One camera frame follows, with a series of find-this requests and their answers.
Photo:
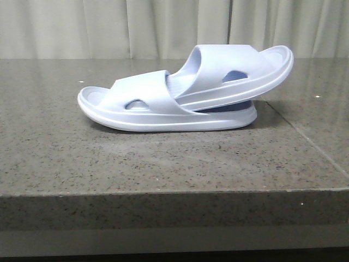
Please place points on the light blue slipper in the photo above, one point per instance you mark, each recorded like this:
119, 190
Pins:
142, 103

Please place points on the light blue slipper inserted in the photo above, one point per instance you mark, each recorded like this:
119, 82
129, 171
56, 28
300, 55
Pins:
215, 75

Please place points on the beige pleated curtain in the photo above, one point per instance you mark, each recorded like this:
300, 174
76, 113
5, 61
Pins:
169, 29

